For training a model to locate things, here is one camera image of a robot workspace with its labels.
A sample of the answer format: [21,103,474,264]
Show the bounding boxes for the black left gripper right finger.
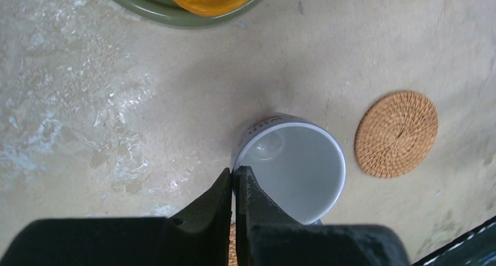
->
[232,166,410,265]

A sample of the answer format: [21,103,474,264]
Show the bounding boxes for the green three-tier stand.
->
[113,0,262,29]

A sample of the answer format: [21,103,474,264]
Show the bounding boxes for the grey mug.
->
[231,112,346,224]

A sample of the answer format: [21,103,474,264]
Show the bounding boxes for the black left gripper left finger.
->
[1,168,232,265]

